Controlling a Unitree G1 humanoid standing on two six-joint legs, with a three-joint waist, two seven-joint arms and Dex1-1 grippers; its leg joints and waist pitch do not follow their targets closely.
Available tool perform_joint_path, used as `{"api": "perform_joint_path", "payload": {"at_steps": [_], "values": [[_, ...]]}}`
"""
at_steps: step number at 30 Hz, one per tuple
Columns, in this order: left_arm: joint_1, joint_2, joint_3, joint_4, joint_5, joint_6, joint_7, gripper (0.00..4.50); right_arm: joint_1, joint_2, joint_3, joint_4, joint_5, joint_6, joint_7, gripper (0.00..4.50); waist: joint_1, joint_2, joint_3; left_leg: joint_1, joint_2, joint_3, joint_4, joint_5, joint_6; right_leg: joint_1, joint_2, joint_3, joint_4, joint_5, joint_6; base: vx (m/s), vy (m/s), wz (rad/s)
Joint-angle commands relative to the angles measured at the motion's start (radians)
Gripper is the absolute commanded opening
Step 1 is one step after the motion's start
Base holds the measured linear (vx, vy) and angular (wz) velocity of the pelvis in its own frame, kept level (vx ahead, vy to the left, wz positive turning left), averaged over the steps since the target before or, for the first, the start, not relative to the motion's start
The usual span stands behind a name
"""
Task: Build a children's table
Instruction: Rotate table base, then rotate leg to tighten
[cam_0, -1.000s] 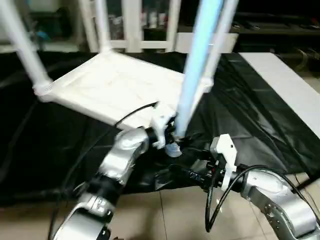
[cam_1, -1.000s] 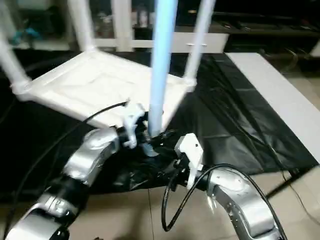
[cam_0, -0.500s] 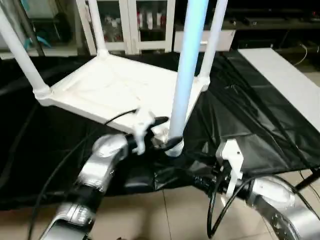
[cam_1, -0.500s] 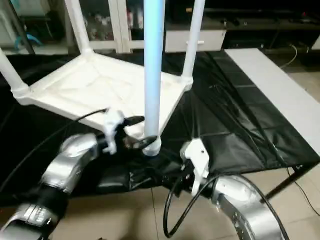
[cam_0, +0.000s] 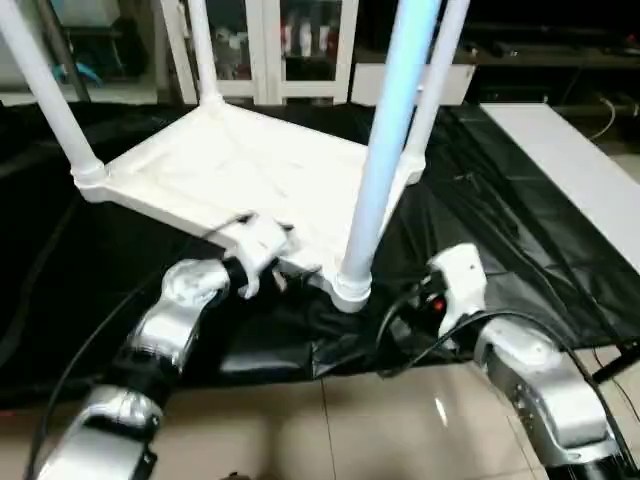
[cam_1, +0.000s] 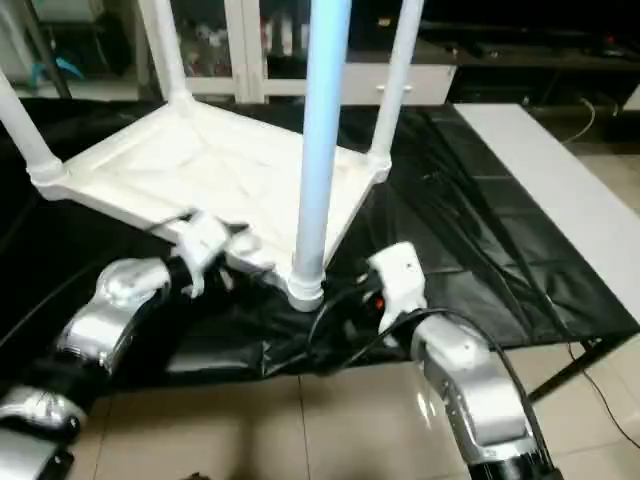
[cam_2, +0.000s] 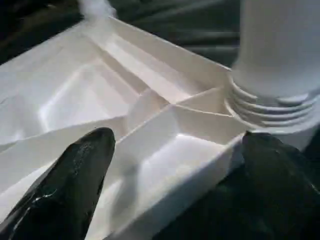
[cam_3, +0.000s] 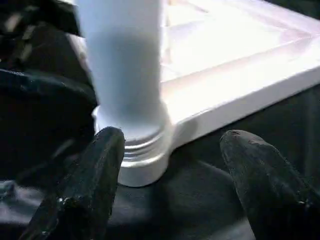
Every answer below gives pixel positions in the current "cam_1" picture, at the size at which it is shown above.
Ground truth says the black mat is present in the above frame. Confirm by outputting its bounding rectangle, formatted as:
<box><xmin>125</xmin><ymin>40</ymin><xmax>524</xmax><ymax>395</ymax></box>
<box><xmin>0</xmin><ymin>95</ymin><xmax>640</xmax><ymax>386</ymax></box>

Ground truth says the white glass door cabinet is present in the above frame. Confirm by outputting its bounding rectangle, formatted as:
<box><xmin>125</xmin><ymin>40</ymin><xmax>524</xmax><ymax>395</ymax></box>
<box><xmin>150</xmin><ymin>0</ymin><xmax>311</xmax><ymax>106</ymax></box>

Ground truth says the light blue stand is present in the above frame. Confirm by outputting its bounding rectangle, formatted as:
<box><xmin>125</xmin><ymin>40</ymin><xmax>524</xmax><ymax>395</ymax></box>
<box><xmin>30</xmin><ymin>55</ymin><xmax>86</xmax><ymax>86</ymax></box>

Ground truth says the white drawer unit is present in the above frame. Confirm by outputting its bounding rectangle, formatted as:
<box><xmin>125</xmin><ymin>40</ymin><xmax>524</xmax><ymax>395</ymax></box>
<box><xmin>340</xmin><ymin>62</ymin><xmax>459</xmax><ymax>106</ymax></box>

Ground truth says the white flat board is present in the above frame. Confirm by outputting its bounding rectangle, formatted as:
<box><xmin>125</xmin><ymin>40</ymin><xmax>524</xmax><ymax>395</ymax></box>
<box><xmin>452</xmin><ymin>102</ymin><xmax>640</xmax><ymax>331</ymax></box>

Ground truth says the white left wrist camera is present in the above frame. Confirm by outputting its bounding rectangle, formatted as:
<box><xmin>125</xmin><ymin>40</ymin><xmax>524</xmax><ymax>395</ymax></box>
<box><xmin>175</xmin><ymin>210</ymin><xmax>233</xmax><ymax>276</ymax></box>

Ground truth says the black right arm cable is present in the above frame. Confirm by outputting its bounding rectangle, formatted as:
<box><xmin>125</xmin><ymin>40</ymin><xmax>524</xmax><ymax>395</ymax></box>
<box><xmin>305</xmin><ymin>285</ymin><xmax>501</xmax><ymax>376</ymax></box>

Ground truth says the black metal table frame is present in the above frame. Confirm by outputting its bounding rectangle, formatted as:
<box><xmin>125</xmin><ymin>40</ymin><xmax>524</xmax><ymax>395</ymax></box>
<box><xmin>525</xmin><ymin>335</ymin><xmax>640</xmax><ymax>401</ymax></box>

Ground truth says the black floor cable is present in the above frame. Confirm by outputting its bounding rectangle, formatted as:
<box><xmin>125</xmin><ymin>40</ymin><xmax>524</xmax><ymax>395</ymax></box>
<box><xmin>585</xmin><ymin>370</ymin><xmax>640</xmax><ymax>446</ymax></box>

